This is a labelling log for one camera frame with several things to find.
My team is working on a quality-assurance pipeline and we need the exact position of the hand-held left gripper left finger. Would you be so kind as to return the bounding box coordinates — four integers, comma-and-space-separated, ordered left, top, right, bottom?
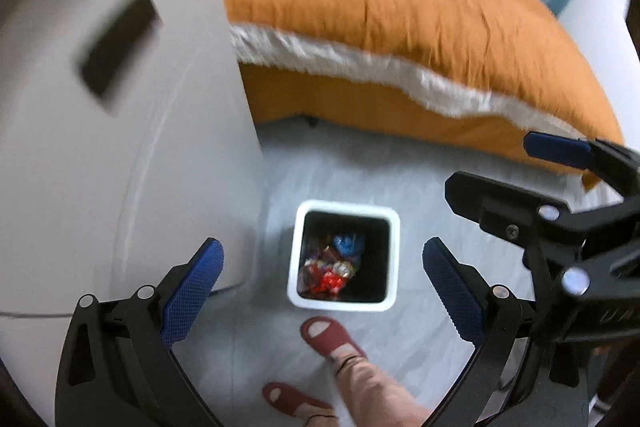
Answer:
55, 237, 225, 427

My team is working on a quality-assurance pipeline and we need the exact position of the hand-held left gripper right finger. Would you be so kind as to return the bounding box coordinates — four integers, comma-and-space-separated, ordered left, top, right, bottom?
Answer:
422, 237, 591, 427

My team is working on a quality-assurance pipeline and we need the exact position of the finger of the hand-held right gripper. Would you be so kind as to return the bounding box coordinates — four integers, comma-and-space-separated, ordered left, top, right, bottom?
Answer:
444, 172, 640, 252
524, 132, 640, 202

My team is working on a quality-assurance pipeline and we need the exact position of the white and red wrapper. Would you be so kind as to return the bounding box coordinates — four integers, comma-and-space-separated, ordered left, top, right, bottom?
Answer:
330, 259, 358, 279

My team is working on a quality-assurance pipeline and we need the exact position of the blue wrapper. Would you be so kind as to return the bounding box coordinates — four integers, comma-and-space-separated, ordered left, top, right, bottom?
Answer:
332, 233, 363, 258

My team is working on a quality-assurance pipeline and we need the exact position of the red foil packet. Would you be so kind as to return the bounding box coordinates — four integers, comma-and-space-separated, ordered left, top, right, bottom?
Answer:
307, 268, 346, 295

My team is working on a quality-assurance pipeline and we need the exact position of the white square trash bin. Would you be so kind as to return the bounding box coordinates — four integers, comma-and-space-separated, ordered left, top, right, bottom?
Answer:
286, 199, 401, 312

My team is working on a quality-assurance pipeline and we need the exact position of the person's leg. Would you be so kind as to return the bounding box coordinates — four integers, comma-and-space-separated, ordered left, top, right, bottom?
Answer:
332, 352, 431, 427

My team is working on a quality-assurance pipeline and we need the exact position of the red slipper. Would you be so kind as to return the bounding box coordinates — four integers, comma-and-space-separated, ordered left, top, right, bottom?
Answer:
300, 317, 368, 363
262, 382, 336, 419

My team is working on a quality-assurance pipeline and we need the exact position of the white cabinet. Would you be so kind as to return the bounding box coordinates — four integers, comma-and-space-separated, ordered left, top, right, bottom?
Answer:
0, 0, 271, 388

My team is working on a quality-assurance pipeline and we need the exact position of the orange bed base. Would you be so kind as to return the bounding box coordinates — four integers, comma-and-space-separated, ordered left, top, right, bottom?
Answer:
239, 62, 601, 192

